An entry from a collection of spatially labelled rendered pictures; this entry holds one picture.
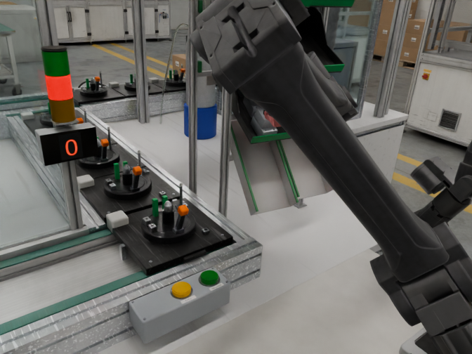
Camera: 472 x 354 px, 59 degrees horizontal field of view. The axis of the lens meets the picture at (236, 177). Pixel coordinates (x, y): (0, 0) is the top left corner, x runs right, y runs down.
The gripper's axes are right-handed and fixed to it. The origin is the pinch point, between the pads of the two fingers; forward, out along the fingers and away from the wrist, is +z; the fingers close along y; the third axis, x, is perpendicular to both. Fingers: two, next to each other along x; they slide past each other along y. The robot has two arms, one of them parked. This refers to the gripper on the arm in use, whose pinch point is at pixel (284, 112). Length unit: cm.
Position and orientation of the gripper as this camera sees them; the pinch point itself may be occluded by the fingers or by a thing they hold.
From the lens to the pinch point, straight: 99.6
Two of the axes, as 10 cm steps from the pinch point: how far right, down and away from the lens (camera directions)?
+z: -4.1, 0.0, 9.1
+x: 1.3, 9.9, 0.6
